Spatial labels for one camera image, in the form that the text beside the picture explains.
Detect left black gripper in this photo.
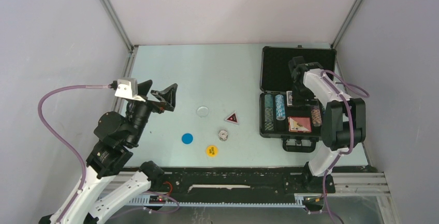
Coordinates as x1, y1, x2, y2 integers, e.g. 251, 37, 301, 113
127, 80, 179, 145

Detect blue card deck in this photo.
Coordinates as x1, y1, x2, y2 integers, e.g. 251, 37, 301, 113
286, 91, 294, 107

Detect clear round dealer button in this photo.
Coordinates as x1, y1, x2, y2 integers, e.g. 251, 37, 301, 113
196, 106, 210, 118

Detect triangular all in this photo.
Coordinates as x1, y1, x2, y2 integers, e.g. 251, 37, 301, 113
224, 111, 239, 125

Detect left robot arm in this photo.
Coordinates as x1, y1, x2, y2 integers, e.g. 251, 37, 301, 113
40, 78, 178, 223

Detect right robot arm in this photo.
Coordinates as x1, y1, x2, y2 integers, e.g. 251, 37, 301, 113
288, 56, 370, 195

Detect black poker set case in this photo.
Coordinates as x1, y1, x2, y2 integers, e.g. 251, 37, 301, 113
259, 46, 336, 153

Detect purple brown chip row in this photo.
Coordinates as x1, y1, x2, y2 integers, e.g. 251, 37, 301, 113
311, 106, 323, 127

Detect red card deck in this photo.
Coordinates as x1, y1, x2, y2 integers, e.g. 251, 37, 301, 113
288, 116, 312, 133

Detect light blue chip row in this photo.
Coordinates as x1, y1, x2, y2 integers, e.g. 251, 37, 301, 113
275, 94, 286, 121

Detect blue round button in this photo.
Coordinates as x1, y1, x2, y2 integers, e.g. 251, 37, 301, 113
181, 133, 194, 144

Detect grey poker chip stack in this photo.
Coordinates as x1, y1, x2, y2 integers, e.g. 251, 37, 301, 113
218, 130, 228, 141

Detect yellow round button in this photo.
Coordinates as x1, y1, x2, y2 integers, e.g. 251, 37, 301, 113
206, 145, 218, 157

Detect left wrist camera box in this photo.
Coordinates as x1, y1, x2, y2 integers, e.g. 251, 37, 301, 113
114, 78, 138, 100

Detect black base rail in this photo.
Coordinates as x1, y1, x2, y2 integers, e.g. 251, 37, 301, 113
120, 166, 337, 206

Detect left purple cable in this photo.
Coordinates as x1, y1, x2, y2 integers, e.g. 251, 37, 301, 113
37, 84, 115, 221

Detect left aluminium frame post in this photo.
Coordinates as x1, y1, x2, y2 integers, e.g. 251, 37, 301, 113
100, 0, 134, 53

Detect aluminium frame post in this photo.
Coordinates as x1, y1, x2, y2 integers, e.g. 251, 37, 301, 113
100, 0, 134, 53
331, 0, 364, 49

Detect right aluminium frame post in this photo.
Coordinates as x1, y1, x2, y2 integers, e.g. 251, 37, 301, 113
331, 0, 364, 49

